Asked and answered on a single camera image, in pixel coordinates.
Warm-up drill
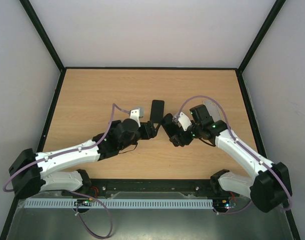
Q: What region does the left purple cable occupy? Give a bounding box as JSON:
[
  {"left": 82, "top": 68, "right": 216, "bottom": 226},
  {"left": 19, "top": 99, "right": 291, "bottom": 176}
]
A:
[{"left": 2, "top": 103, "right": 133, "bottom": 238}]

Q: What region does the white slotted cable duct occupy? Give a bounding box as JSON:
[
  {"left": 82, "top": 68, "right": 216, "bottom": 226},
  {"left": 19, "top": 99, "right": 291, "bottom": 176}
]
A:
[{"left": 23, "top": 198, "right": 213, "bottom": 210}]

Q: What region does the black enclosure frame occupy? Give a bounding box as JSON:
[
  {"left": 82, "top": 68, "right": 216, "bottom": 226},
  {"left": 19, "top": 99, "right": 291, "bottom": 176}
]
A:
[{"left": 0, "top": 0, "right": 301, "bottom": 240}]

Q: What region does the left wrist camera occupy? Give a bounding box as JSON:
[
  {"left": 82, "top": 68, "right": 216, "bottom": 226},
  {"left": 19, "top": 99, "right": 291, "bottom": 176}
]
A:
[{"left": 129, "top": 107, "right": 144, "bottom": 127}]

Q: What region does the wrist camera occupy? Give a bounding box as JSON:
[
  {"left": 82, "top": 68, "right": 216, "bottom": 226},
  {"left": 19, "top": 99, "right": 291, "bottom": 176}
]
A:
[
  {"left": 173, "top": 111, "right": 192, "bottom": 132},
  {"left": 129, "top": 107, "right": 144, "bottom": 127}
]

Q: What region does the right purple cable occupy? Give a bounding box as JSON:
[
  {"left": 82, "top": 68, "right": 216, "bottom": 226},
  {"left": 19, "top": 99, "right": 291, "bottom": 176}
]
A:
[{"left": 177, "top": 95, "right": 293, "bottom": 215}]

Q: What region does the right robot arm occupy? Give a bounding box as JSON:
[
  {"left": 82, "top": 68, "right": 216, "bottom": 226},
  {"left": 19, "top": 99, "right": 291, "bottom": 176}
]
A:
[{"left": 169, "top": 104, "right": 292, "bottom": 213}]

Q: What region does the purple cable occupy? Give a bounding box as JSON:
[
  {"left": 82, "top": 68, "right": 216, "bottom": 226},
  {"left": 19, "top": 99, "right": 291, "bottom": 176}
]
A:
[
  {"left": 177, "top": 95, "right": 293, "bottom": 215},
  {"left": 2, "top": 103, "right": 133, "bottom": 238}
]

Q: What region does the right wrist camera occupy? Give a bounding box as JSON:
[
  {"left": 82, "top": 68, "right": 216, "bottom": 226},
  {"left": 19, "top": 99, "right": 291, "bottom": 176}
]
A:
[{"left": 173, "top": 111, "right": 192, "bottom": 132}]

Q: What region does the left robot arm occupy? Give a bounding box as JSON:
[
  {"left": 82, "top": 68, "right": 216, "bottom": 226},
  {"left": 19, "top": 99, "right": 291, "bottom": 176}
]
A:
[{"left": 8, "top": 118, "right": 159, "bottom": 200}]

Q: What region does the black smartphone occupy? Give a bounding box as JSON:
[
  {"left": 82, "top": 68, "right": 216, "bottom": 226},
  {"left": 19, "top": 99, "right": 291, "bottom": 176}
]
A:
[{"left": 149, "top": 99, "right": 165, "bottom": 124}]

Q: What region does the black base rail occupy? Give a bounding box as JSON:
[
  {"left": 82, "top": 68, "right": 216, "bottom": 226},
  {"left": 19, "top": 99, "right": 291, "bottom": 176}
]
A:
[{"left": 61, "top": 177, "right": 241, "bottom": 201}]

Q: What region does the phone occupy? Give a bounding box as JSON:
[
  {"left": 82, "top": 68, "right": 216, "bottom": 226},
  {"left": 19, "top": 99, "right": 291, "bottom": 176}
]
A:
[{"left": 161, "top": 113, "right": 181, "bottom": 146}]

